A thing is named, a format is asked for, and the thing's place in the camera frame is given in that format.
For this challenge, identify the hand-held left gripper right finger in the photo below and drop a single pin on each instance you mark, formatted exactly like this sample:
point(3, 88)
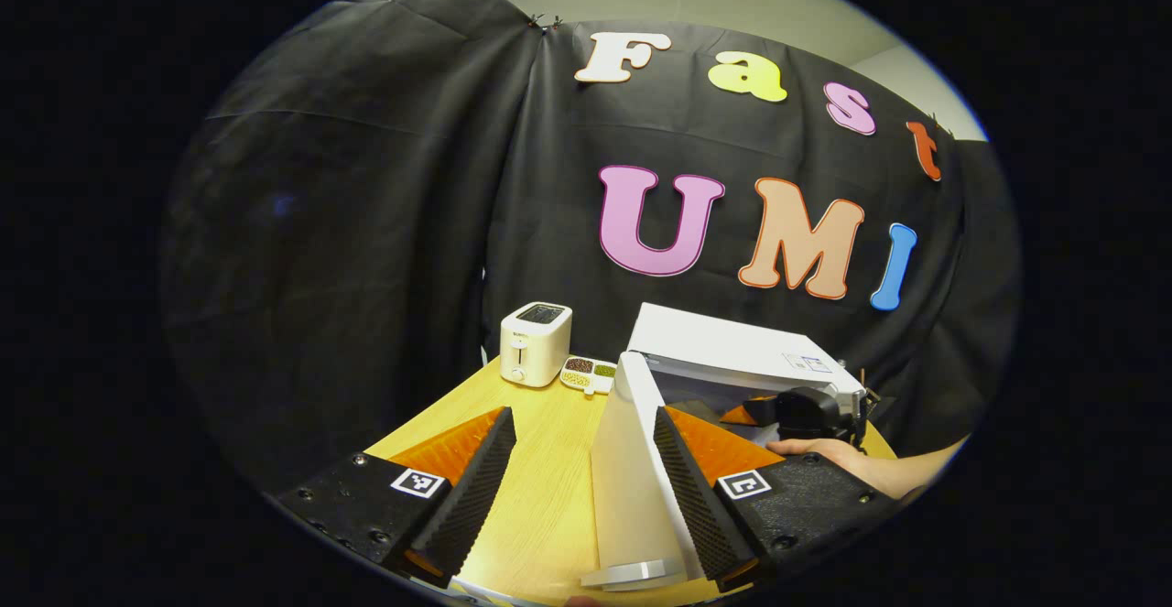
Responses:
point(698, 497)

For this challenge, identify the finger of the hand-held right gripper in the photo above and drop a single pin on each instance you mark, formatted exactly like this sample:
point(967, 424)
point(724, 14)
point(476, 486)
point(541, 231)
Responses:
point(755, 415)

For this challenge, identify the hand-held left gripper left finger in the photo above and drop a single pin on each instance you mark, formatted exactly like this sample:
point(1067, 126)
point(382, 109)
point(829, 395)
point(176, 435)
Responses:
point(476, 488)

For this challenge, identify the white microwave oven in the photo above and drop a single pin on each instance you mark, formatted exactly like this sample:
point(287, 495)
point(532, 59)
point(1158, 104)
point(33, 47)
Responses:
point(714, 341)

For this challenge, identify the white toaster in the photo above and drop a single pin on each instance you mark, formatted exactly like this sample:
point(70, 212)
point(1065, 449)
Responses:
point(534, 346)

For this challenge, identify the divided tray of beans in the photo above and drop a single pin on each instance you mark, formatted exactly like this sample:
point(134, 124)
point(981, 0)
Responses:
point(588, 373)

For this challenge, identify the black backdrop cloth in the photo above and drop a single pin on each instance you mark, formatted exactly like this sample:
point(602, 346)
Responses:
point(366, 222)

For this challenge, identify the small black cloth clip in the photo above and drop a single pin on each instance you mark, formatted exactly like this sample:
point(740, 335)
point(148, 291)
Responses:
point(545, 21)

